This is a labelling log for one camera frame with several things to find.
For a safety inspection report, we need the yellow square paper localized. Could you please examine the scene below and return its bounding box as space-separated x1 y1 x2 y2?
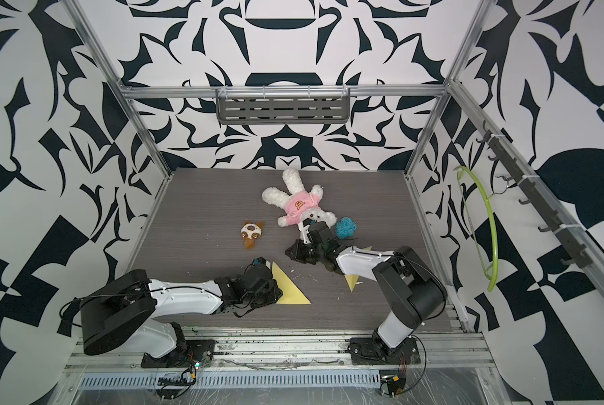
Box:
340 250 374 291

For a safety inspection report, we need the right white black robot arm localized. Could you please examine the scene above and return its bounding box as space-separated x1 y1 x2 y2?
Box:
285 222 448 357

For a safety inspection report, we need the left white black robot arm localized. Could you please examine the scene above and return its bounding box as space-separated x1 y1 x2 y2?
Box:
79 258 283 359

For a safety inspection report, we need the teal yarn bundle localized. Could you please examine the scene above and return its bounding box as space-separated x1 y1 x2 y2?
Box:
335 217 357 241

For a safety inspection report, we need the white plush bunny pink shirt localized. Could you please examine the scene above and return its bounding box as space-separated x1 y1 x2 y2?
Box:
261 168 337 228

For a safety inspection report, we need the small brown white plush toy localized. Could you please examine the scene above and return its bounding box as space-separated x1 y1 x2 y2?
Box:
240 221 264 250

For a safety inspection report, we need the grey perforated metal shelf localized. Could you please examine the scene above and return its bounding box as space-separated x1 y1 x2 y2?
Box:
215 86 351 125

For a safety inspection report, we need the green clothes hanger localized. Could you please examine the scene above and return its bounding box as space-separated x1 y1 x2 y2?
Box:
453 165 500 293

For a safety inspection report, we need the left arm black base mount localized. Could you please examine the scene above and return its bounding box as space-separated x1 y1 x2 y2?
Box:
141 322 216 369

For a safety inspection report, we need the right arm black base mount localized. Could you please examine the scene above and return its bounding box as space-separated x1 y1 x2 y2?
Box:
347 332 423 366

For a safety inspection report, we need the white slotted cable duct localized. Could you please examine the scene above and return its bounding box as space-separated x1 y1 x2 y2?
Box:
79 370 381 391

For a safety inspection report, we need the grey wall hook rail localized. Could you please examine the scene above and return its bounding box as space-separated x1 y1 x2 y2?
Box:
480 121 594 268

